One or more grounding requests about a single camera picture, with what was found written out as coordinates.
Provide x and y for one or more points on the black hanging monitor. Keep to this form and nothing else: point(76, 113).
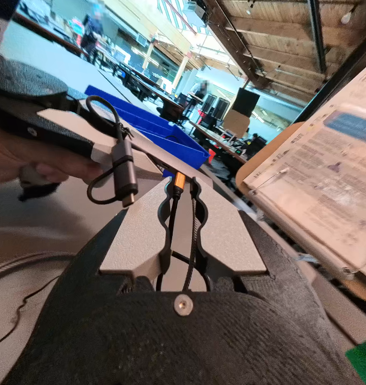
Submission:
point(246, 102)

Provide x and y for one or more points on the large blue plastic bin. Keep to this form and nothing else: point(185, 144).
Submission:
point(159, 132)

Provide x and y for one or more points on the person's left hand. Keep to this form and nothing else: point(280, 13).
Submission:
point(8, 156)

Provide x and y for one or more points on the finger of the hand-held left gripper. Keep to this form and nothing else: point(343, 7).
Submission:
point(68, 123)
point(147, 165)

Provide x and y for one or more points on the green plastic bin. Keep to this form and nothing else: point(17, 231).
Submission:
point(363, 364)

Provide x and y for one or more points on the wooden background table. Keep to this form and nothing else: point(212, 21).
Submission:
point(219, 141)

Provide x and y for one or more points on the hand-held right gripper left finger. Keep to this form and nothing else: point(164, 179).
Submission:
point(131, 240)

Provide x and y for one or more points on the ceiling projector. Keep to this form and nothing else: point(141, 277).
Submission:
point(195, 10)

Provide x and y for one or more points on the black metal pole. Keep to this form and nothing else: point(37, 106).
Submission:
point(345, 69)

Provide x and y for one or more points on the grey desk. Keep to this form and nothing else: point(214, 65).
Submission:
point(35, 228)

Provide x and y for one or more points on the blue header instruction sheet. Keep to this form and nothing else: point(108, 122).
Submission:
point(345, 168)

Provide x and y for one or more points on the black portrait monitor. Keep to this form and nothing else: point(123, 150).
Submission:
point(222, 109)
point(209, 105)

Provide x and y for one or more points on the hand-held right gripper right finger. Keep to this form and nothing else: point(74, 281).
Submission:
point(231, 240)

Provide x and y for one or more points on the white printed instruction sheet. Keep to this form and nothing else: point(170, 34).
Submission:
point(291, 180)

